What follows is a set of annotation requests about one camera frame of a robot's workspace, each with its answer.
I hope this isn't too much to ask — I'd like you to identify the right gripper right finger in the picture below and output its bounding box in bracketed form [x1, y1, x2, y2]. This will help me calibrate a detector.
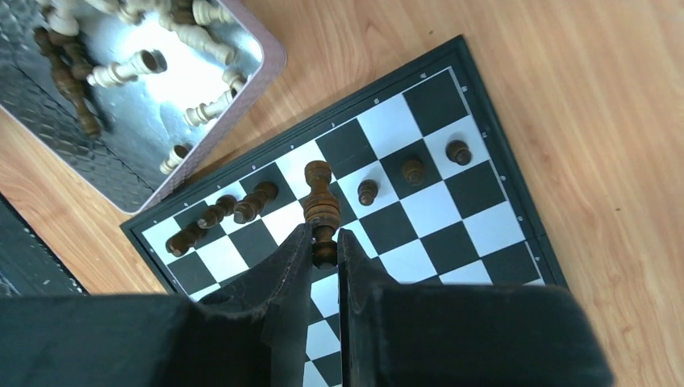
[337, 229, 615, 386]

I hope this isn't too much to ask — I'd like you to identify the tall dark brown chess piece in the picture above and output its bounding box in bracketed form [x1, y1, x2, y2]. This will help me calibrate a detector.
[303, 160, 340, 270]

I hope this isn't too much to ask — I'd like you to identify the dark brown chess pawn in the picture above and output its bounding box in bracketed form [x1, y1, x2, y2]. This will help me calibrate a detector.
[197, 195, 237, 229]
[165, 223, 206, 257]
[357, 179, 378, 206]

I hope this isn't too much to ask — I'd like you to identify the dark chess piece on board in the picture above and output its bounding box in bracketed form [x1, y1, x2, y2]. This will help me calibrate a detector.
[445, 139, 473, 166]

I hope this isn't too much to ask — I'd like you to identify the folding chess board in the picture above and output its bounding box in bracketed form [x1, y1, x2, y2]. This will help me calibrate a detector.
[120, 35, 569, 387]

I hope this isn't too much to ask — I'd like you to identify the white chess piece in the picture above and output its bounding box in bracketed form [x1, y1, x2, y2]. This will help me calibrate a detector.
[159, 15, 237, 65]

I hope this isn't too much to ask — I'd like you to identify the pink tin box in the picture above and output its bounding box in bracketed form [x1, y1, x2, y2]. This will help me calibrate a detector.
[1, 1, 286, 214]

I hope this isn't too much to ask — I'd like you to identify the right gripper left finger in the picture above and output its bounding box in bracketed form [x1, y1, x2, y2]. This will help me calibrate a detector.
[1, 224, 312, 386]

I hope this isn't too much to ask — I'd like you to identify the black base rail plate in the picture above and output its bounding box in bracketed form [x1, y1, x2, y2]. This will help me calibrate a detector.
[1, 197, 88, 297]

